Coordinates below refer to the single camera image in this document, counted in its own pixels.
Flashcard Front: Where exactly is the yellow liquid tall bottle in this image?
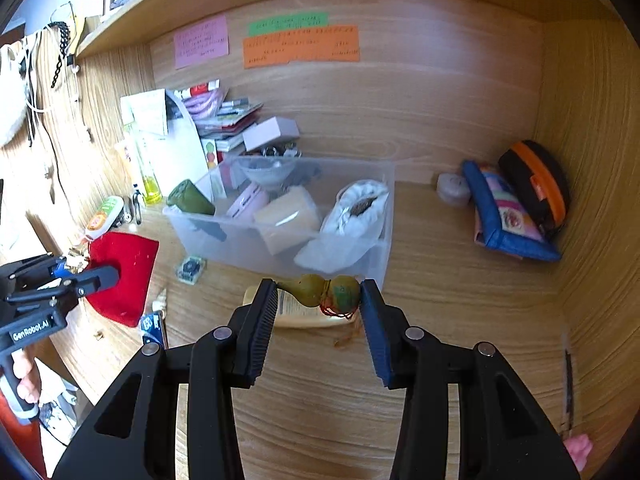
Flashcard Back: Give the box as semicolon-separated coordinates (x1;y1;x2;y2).
137;152;163;205

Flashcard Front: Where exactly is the right hand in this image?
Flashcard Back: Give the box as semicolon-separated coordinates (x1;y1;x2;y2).
563;434;592;471

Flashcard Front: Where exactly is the pink sticky note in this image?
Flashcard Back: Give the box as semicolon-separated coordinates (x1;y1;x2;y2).
174;15;229;70

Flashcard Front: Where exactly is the fruit-print narrow box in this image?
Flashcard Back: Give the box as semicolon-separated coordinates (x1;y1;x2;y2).
202;139;218;170

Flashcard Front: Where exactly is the metal clips pile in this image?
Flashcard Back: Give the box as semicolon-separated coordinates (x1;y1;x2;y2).
122;184;142;226

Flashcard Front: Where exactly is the dark green spray bottle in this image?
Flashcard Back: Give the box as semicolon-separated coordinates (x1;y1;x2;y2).
167;179;227;242

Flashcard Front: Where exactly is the orange paper note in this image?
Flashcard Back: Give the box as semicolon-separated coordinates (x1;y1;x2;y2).
243;25;360;70

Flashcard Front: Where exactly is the white round small container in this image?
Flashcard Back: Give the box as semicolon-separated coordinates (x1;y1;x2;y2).
436;174;471;207

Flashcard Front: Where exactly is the black orange round case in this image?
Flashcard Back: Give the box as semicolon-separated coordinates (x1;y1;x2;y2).
498;140;570;240

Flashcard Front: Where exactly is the blue patchwork pouch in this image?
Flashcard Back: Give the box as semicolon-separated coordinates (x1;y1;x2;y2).
462;160;561;262

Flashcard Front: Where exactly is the white drawstring cloth bag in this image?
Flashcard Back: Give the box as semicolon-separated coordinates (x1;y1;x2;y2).
294;179;390;274

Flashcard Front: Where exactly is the left hand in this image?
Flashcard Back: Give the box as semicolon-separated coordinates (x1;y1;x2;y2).
12;347;41;404

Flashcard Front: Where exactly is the stack of booklets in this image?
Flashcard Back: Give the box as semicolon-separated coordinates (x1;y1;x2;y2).
169;79;262;153

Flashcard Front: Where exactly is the green paper note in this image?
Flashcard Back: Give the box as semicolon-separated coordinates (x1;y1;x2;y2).
247;11;329;37

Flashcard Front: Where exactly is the cream spiral seashell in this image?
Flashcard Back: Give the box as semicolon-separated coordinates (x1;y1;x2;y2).
152;288;167;318

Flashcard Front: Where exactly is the clear plastic storage bin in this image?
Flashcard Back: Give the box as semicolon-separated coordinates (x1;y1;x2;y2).
163;156;395;285

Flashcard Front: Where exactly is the white orange-label tube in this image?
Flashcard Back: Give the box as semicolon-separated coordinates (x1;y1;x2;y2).
85;195;124;242

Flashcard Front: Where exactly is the small white box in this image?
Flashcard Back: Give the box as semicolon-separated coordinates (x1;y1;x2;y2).
242;117;299;152

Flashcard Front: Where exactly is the cream lotion bottle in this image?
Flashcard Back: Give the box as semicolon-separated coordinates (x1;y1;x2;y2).
254;186;321;256

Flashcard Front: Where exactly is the blue small card box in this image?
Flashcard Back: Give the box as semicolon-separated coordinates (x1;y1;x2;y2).
139;311;167;349

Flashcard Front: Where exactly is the yellow squat lotion bottle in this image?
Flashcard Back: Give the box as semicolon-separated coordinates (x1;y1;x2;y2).
274;290;359;330

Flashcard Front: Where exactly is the clear bowl of beads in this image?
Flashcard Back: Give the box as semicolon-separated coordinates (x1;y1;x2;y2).
236;143;302;192

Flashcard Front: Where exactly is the yellow-green gourd ornament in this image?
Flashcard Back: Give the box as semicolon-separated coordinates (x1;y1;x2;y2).
277;274;361;318

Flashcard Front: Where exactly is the red velvet pouch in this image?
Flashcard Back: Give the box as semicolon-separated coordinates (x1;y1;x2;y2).
87;232;160;327

